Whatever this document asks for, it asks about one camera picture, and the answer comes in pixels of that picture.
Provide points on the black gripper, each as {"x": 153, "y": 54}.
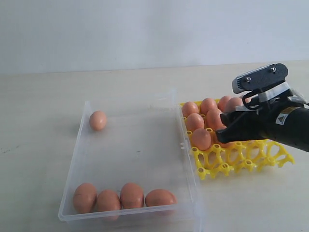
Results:
{"x": 257, "y": 122}

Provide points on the brown egg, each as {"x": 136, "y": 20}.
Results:
{"x": 201, "y": 139}
{"x": 216, "y": 140}
{"x": 98, "y": 120}
{"x": 189, "y": 108}
{"x": 84, "y": 198}
{"x": 213, "y": 119}
{"x": 108, "y": 200}
{"x": 232, "y": 104}
{"x": 225, "y": 104}
{"x": 207, "y": 104}
{"x": 160, "y": 197}
{"x": 132, "y": 196}
{"x": 194, "y": 121}

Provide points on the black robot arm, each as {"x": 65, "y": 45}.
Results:
{"x": 284, "y": 122}

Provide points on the yellow plastic egg tray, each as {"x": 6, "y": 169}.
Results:
{"x": 250, "y": 155}

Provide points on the clear plastic container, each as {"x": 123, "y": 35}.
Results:
{"x": 144, "y": 141}

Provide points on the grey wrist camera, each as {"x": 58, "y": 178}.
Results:
{"x": 260, "y": 79}

